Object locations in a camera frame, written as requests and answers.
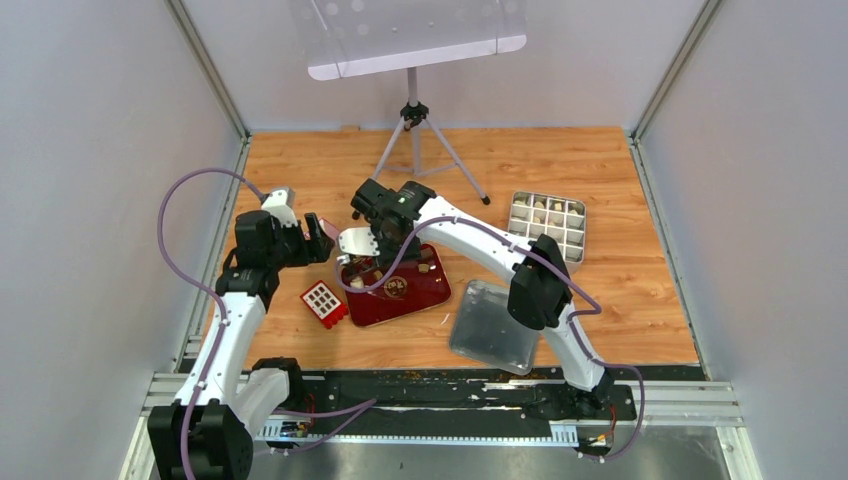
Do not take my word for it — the dark red chocolate tray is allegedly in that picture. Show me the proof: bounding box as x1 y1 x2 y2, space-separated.
341 243 452 328

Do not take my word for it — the divided silver tin box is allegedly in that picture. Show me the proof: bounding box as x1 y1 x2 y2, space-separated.
507 191 587 274

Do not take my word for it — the pink square card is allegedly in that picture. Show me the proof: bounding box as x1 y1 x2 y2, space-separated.
319 218 341 242

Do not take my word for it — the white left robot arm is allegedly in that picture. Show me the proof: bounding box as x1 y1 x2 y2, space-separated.
147 210 334 479

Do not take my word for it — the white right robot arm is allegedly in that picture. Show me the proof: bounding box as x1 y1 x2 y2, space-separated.
338 179 614 403

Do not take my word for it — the red grid mould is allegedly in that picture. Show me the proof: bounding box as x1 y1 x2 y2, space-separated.
300 280 349 330

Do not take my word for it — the grey tripod stand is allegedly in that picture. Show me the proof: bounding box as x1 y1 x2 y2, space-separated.
351 67 492 221

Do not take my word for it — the silver tin lid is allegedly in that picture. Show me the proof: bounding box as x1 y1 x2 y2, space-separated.
448 279 539 375

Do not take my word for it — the clear acrylic panel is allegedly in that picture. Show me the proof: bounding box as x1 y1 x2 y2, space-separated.
289 0 528 81

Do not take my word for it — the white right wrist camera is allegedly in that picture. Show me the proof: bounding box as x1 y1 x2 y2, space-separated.
337 227 380 257

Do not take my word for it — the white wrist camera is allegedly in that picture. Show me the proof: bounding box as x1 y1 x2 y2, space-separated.
337 227 380 257
261 187 298 227

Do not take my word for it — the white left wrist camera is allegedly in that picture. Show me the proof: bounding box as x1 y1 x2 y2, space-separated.
261 187 298 227

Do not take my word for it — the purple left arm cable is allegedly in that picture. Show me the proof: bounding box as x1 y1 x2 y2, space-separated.
156 167 378 480

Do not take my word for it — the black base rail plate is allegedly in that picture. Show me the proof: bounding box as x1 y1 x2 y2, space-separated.
284 367 638 438

